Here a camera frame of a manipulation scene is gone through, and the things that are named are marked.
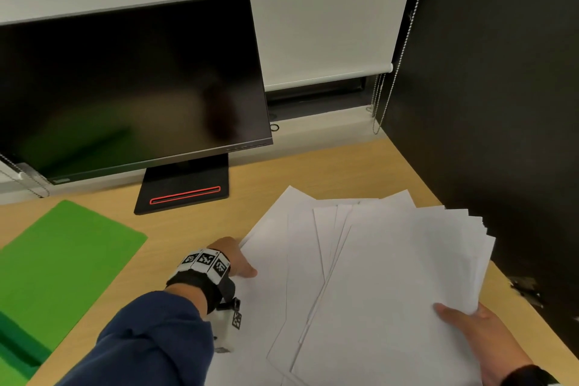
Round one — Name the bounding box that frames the person's right hand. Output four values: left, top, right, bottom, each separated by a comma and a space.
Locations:
434, 302, 533, 386

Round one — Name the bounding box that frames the black computer monitor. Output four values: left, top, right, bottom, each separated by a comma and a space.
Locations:
0, 0, 274, 186

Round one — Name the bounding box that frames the green desk mat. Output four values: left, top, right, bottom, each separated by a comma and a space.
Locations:
0, 200, 148, 386

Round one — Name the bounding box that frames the black wristband with marker tiles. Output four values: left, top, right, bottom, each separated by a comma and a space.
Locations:
166, 248, 237, 315

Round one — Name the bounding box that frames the white wrist camera with markers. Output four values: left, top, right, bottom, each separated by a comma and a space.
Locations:
209, 297, 243, 355

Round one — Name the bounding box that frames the dark window frame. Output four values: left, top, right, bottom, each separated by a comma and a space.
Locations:
264, 74, 367, 122

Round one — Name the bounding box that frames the person's left hand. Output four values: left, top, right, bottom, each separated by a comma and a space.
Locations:
208, 237, 258, 279

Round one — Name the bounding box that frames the metal bead chain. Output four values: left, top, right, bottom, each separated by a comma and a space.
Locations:
370, 0, 436, 135
0, 153, 51, 199

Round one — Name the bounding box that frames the pile of white paper sheets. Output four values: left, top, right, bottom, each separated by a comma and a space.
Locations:
204, 185, 497, 386

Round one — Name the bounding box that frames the black monitor stand red stripe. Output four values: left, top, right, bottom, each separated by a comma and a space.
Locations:
134, 153, 230, 216

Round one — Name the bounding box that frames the black partition panel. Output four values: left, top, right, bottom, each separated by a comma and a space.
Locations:
379, 0, 579, 357

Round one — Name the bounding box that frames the white roller blind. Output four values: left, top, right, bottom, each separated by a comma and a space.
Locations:
0, 0, 422, 88

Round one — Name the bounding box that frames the person's left forearm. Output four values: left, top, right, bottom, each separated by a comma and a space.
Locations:
55, 284, 216, 386

